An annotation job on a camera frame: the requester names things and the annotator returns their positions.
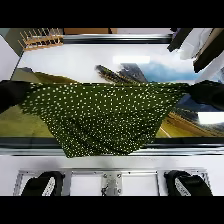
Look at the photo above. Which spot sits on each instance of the beige garment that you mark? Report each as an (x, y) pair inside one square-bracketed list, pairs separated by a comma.
[(210, 38)]

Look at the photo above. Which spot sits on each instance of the green white-dotted garment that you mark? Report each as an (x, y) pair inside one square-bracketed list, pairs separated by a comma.
[(100, 116)]

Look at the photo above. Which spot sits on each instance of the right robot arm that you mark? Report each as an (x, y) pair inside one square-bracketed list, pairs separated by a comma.
[(208, 93)]

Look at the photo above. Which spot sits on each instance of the white garment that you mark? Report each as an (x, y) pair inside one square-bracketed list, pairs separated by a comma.
[(193, 45)]

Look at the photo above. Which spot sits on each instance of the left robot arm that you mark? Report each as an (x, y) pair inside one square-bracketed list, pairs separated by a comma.
[(11, 93)]

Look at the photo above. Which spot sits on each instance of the silver frame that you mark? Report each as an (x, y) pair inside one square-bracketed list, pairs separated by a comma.
[(111, 181)]

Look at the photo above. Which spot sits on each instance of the stack of brown clothes hangers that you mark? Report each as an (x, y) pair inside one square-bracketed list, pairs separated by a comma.
[(41, 41)]

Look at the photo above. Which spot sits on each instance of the black garment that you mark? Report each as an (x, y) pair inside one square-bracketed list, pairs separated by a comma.
[(208, 56), (178, 38)]

